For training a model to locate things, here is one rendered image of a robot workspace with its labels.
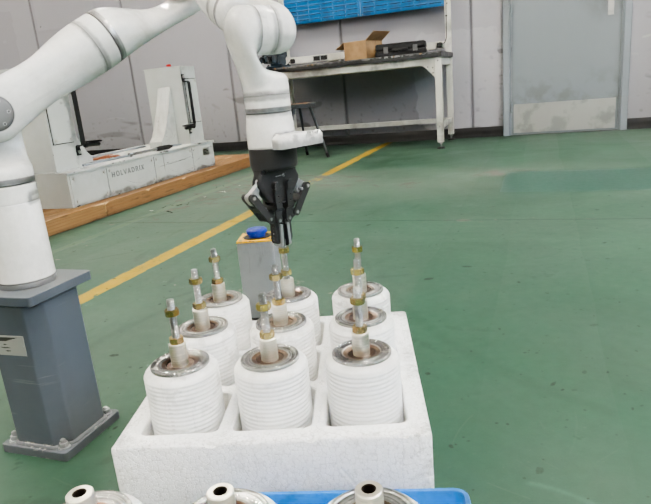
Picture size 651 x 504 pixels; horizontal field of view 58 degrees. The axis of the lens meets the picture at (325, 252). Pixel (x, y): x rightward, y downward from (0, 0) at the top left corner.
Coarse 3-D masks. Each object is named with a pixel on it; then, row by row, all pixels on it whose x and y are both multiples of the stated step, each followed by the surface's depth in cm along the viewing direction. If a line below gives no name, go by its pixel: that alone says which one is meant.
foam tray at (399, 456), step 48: (144, 432) 76; (240, 432) 73; (288, 432) 72; (336, 432) 71; (384, 432) 70; (144, 480) 73; (192, 480) 73; (240, 480) 72; (288, 480) 72; (336, 480) 72; (384, 480) 71; (432, 480) 71
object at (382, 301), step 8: (384, 288) 98; (336, 296) 97; (376, 296) 95; (384, 296) 96; (336, 304) 96; (344, 304) 95; (368, 304) 94; (376, 304) 94; (384, 304) 95; (336, 312) 97
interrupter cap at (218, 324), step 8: (192, 320) 91; (216, 320) 90; (224, 320) 90; (184, 328) 88; (192, 328) 89; (216, 328) 87; (224, 328) 87; (184, 336) 85; (192, 336) 85; (200, 336) 85
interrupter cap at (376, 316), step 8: (344, 312) 89; (352, 312) 88; (368, 312) 88; (376, 312) 87; (384, 312) 87; (336, 320) 86; (344, 320) 85; (352, 320) 86; (368, 320) 86; (376, 320) 85; (384, 320) 85
